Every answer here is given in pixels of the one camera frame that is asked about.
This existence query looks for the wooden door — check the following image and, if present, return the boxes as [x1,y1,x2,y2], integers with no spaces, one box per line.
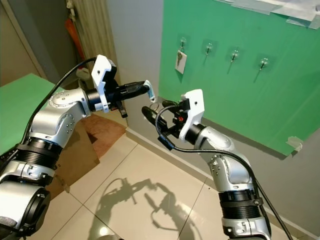
[71,0,117,76]

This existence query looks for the orange stick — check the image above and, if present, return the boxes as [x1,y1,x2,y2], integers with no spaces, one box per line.
[64,18,85,63]

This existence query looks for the green table sheet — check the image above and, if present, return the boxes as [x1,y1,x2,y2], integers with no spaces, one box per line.
[0,73,77,156]

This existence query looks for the small clear tape piece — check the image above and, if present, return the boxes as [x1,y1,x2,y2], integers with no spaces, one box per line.
[285,136,305,154]

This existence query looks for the clear tape strip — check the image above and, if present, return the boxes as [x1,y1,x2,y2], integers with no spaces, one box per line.
[212,0,320,30]

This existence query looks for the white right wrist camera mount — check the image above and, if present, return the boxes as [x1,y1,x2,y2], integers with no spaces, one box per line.
[178,89,205,142]

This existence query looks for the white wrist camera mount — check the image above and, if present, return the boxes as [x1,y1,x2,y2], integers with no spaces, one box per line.
[90,54,119,114]
[178,89,205,142]

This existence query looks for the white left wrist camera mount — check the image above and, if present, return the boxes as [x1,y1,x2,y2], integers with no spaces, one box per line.
[90,54,119,114]

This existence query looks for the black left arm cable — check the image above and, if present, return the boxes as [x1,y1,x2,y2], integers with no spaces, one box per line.
[5,56,98,166]

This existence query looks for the clear adhesive wall hook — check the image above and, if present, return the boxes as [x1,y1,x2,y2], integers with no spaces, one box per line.
[201,40,217,57]
[255,54,274,72]
[227,46,244,63]
[176,34,191,52]

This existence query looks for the green wall board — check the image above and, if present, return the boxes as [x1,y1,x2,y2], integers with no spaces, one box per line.
[157,0,320,159]

